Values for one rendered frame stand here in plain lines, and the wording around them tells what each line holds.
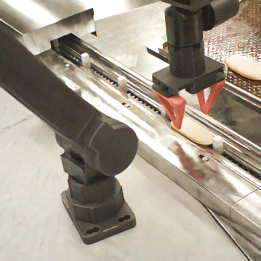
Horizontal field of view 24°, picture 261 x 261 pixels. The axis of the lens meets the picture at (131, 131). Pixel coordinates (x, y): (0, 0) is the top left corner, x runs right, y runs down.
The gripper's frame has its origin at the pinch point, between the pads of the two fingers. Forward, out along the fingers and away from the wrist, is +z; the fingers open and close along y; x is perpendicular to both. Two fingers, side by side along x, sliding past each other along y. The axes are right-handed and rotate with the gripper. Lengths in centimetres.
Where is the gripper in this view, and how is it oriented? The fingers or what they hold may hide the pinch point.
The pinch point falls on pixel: (190, 116)
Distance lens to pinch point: 103.3
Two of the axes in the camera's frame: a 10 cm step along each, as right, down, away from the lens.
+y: -8.2, 4.1, -4.1
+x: 5.7, 4.2, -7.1
